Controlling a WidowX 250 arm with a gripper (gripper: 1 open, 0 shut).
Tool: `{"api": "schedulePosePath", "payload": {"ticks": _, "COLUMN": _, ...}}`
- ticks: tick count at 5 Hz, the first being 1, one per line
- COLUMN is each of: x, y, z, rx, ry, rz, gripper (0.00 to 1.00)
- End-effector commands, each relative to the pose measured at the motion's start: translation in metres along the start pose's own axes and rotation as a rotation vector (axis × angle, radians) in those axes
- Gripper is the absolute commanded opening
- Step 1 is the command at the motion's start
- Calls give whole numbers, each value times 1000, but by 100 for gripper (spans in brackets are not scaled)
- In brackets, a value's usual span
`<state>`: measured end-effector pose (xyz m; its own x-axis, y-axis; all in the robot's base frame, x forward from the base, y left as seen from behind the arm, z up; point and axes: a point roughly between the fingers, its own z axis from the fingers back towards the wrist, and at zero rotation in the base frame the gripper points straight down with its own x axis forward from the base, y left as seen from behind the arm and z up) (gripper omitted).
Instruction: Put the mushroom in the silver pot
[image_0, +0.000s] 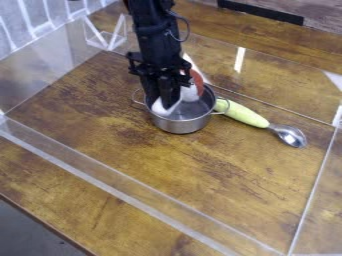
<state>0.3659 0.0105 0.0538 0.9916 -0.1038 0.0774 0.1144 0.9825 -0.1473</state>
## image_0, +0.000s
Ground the white red plush mushroom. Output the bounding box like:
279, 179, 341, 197
151, 69, 204, 117

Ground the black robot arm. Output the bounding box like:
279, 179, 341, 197
123, 0, 191, 110

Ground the silver metal pot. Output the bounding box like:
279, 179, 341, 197
131, 84, 230, 134

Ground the clear acrylic enclosure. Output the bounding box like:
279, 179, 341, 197
0, 0, 342, 256

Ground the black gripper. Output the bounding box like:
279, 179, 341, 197
126, 50, 192, 109

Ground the green handled metal spoon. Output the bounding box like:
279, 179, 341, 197
214, 98, 307, 148

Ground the black bar in background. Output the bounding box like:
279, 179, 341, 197
216, 0, 305, 26

